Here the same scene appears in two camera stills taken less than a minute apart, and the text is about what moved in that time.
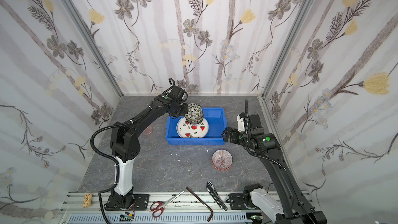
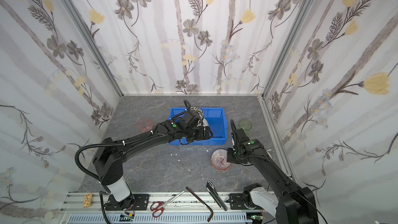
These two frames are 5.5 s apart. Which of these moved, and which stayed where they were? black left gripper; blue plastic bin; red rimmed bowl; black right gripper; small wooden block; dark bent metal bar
Moved: black right gripper; black left gripper
Stayed: blue plastic bin; small wooden block; dark bent metal bar; red rimmed bowl
